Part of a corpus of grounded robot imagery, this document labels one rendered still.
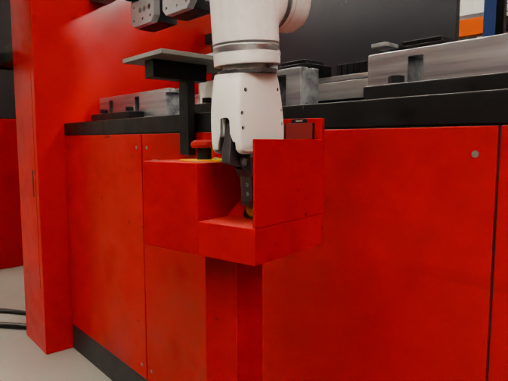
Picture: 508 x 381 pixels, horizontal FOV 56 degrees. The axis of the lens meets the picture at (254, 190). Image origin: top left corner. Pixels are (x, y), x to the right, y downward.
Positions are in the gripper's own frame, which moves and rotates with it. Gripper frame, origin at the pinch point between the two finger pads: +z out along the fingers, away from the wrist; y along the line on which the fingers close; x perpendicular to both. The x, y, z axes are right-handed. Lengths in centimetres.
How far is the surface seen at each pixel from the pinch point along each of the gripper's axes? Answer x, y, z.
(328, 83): -27, -71, -16
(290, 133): -0.3, -9.7, -6.8
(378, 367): 8.3, -20.2, 32.8
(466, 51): 17.4, -35.1, -18.0
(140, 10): -87, -57, -43
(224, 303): -4.3, 2.4, 15.9
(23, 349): -142, -31, 77
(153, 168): -12.9, 5.8, -3.3
